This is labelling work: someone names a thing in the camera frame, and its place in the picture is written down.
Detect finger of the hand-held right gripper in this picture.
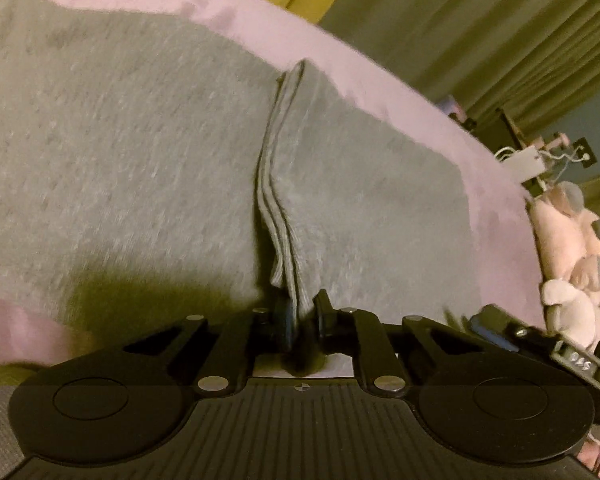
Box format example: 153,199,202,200
467,303,557,357

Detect pink plush toy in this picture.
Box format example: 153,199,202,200
529,182,600,283

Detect dark side table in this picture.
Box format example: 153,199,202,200
472,107,532,157

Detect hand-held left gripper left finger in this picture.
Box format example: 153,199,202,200
124,292,297,397

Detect cream plush toy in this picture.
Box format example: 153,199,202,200
539,254,600,357

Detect pink blanket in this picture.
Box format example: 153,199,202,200
0,0,551,376

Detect green curtain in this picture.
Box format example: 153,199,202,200
320,0,600,122

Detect person's right hand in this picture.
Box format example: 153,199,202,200
577,440,600,480

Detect grey sweatpants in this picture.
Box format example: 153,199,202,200
0,0,482,377

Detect purple packet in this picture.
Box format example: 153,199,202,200
440,94,467,122

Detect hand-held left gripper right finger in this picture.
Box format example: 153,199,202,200
313,288,482,397

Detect wooden stand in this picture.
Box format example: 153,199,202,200
534,132,572,162

